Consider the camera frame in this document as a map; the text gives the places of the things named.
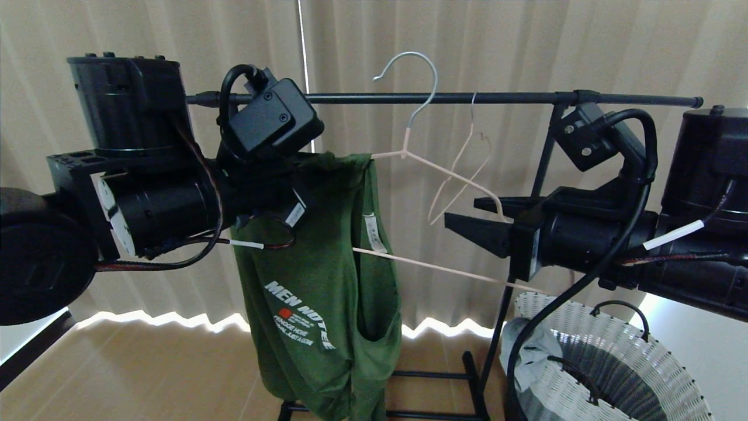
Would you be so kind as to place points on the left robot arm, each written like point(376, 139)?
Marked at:
point(128, 99)

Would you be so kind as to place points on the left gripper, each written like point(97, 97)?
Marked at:
point(169, 210)

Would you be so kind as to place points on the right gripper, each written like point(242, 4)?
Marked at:
point(584, 234)

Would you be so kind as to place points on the window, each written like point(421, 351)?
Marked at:
point(23, 339)

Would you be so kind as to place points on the white laundry basket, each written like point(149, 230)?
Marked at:
point(672, 380)

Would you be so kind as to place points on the black clothes rack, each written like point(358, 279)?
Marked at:
point(497, 97)

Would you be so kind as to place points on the pink clothes hanger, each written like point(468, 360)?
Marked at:
point(405, 143)
point(473, 114)

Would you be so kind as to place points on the pale grey garment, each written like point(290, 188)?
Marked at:
point(534, 356)

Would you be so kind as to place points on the green sleeveless shirt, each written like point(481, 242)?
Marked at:
point(310, 263)

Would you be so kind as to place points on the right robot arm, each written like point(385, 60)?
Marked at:
point(707, 169)

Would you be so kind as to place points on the beige curtain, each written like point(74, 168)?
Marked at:
point(526, 47)

